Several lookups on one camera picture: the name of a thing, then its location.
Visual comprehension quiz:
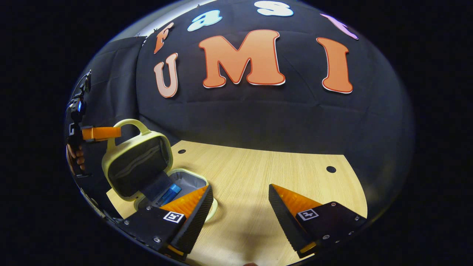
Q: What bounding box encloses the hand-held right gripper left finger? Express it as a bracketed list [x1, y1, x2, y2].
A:
[116, 185, 214, 260]

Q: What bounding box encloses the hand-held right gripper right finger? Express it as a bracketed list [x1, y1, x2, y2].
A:
[269, 184, 367, 259]

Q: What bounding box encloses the blue capped clear bottle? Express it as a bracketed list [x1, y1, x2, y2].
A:
[159, 184, 182, 207]

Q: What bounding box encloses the cream yellow suitcase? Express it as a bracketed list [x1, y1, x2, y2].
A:
[102, 119, 218, 223]

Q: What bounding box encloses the black backdrop cloth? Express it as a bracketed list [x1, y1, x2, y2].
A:
[67, 0, 416, 218]

